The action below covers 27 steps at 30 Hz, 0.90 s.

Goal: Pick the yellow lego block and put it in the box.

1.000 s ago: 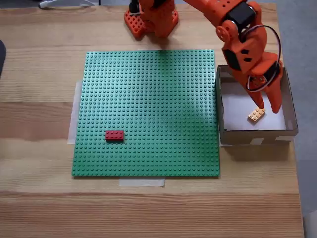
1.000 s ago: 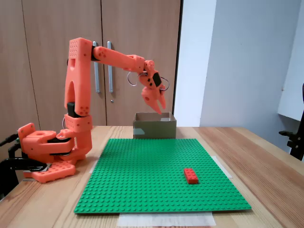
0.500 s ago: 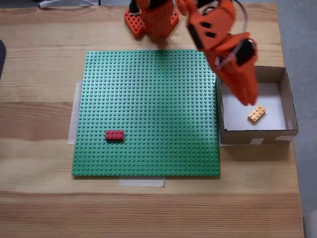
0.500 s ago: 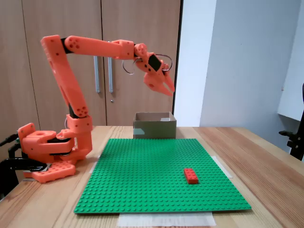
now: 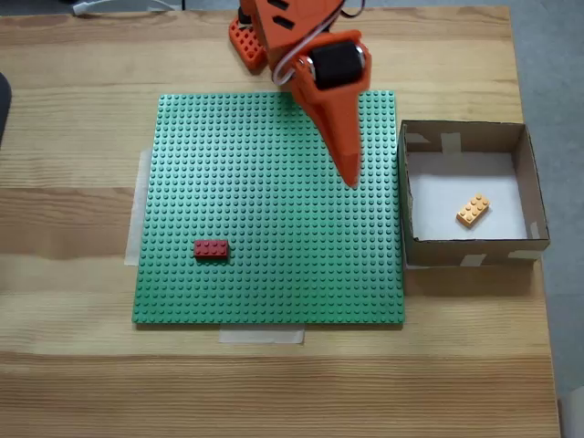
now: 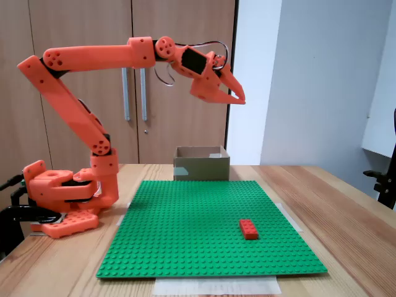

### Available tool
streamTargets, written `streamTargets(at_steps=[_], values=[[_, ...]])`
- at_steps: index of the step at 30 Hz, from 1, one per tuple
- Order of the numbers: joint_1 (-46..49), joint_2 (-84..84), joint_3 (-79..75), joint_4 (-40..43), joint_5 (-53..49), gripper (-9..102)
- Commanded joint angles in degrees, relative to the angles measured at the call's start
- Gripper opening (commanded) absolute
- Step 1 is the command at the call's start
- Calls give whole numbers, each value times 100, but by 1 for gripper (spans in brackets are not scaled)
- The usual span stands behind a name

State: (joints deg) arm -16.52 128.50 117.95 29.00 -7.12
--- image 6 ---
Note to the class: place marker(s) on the open cardboard box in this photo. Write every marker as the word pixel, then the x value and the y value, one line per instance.
pixel 201 169

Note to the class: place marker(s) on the red lego block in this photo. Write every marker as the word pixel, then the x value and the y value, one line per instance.
pixel 249 229

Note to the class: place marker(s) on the green lego baseplate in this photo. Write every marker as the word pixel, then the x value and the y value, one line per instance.
pixel 185 235

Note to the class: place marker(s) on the wooden cabinet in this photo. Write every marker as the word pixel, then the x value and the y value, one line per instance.
pixel 185 123

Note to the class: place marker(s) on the short masking tape strip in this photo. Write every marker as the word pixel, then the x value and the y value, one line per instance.
pixel 294 224

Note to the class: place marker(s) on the narrow masking tape strip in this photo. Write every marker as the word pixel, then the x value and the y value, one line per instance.
pixel 120 221

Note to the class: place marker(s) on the long masking tape strip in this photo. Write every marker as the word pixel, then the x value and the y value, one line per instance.
pixel 216 286

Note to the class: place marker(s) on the black table clamp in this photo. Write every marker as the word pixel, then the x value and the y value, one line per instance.
pixel 31 213

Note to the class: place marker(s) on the black camera stand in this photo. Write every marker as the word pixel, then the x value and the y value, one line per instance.
pixel 386 185

